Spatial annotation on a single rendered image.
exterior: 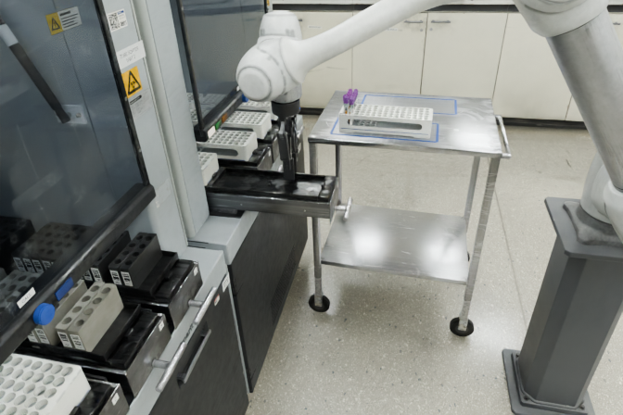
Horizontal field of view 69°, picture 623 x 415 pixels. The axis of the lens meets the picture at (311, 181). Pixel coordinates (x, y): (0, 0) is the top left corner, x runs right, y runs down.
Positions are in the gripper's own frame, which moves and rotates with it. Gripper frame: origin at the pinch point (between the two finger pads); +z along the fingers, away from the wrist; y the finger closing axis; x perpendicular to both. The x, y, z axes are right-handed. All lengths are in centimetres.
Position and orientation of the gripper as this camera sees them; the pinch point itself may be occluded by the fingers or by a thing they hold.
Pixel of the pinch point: (289, 166)
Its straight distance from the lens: 127.3
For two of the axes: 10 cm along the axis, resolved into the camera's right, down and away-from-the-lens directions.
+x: 9.8, 0.8, -2.0
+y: -2.1, 5.2, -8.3
